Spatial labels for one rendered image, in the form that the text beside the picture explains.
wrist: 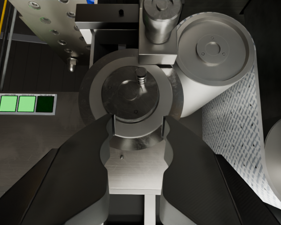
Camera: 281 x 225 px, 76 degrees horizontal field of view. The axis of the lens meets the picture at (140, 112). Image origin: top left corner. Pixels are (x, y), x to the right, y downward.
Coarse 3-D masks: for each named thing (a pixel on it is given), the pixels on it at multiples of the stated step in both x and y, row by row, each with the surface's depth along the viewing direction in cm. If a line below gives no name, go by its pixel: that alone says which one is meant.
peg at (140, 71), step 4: (136, 68) 21; (140, 68) 21; (144, 68) 21; (136, 72) 21; (140, 72) 21; (144, 72) 21; (136, 76) 21; (140, 76) 21; (144, 76) 21; (136, 80) 22; (140, 80) 22; (144, 80) 22; (140, 84) 23; (144, 84) 23
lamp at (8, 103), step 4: (4, 96) 59; (8, 96) 59; (12, 96) 59; (16, 96) 59; (4, 100) 59; (8, 100) 59; (12, 100) 59; (16, 100) 59; (0, 104) 58; (4, 104) 58; (8, 104) 58; (12, 104) 58; (0, 108) 58; (4, 108) 58; (8, 108) 58; (12, 108) 58
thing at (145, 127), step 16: (112, 64) 25; (128, 64) 25; (144, 64) 25; (96, 80) 25; (160, 80) 25; (96, 96) 25; (160, 96) 24; (96, 112) 24; (160, 112) 24; (128, 128) 24; (144, 128) 24
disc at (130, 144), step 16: (96, 64) 26; (160, 64) 26; (176, 80) 26; (80, 96) 25; (176, 96) 25; (80, 112) 25; (176, 112) 25; (160, 128) 24; (112, 144) 24; (128, 144) 24; (144, 144) 24
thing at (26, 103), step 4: (20, 96) 59; (24, 96) 59; (28, 96) 59; (32, 96) 59; (20, 100) 59; (24, 100) 59; (28, 100) 59; (32, 100) 59; (20, 104) 58; (24, 104) 58; (28, 104) 58; (32, 104) 58; (20, 108) 58; (24, 108) 58; (28, 108) 58; (32, 108) 58
